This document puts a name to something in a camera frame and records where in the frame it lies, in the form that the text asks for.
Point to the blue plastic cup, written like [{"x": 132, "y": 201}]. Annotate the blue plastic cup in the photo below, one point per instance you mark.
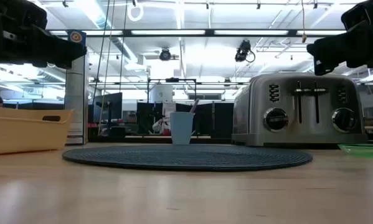
[{"x": 181, "y": 129}]

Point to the black room partition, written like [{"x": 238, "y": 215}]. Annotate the black room partition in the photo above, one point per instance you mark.
[{"x": 217, "y": 119}]

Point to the green translucent plate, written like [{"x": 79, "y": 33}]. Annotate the green translucent plate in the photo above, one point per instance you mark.
[{"x": 365, "y": 150}]

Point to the yellow plastic bin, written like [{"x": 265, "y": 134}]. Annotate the yellow plastic bin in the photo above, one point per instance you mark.
[{"x": 21, "y": 133}]

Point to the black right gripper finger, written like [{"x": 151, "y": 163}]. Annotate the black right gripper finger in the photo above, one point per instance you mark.
[
  {"x": 324, "y": 67},
  {"x": 338, "y": 48}
]

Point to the round dark woven placemat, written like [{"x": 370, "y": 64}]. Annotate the round dark woven placemat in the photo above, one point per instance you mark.
[{"x": 186, "y": 157}]

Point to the pale plastic spoon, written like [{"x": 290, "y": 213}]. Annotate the pale plastic spoon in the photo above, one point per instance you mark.
[{"x": 194, "y": 106}]

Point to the dark computer monitor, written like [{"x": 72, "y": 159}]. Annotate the dark computer monitor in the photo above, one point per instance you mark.
[{"x": 111, "y": 107}]

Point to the silver four-slot toaster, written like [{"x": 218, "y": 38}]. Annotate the silver four-slot toaster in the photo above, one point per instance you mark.
[{"x": 298, "y": 109}]

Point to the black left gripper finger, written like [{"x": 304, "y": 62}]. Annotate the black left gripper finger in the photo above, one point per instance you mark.
[
  {"x": 60, "y": 64},
  {"x": 58, "y": 49}
]

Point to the grey pillar with round sign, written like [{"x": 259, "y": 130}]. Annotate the grey pillar with round sign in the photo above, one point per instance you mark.
[{"x": 76, "y": 99}]

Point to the round black ceiling device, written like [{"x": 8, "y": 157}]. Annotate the round black ceiling device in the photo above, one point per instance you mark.
[{"x": 165, "y": 55}]

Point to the black overhead frame beam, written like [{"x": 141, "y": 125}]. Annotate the black overhead frame beam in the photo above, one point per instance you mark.
[{"x": 211, "y": 32}]

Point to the black overhead camera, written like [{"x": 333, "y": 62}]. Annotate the black overhead camera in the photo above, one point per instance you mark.
[{"x": 243, "y": 51}]

